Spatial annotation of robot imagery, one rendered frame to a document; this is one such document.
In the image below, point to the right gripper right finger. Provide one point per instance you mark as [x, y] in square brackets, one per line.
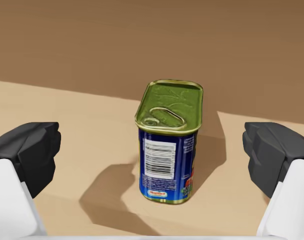
[282, 160]

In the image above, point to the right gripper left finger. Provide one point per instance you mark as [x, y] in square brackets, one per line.
[21, 160]

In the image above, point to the pale wooden shelf unit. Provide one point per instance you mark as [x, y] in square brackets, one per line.
[91, 50]

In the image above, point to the green and blue rectangular can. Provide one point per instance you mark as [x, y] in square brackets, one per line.
[166, 140]

